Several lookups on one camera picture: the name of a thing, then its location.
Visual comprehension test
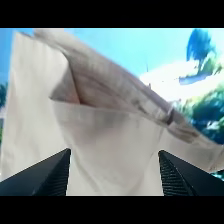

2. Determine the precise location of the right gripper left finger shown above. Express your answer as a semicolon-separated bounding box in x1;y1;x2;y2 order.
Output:
0;147;72;197

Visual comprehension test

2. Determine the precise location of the beige shirt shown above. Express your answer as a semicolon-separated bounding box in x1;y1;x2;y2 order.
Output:
0;28;224;197

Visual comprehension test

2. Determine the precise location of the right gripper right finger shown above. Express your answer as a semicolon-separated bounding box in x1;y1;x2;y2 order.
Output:
157;149;224;197

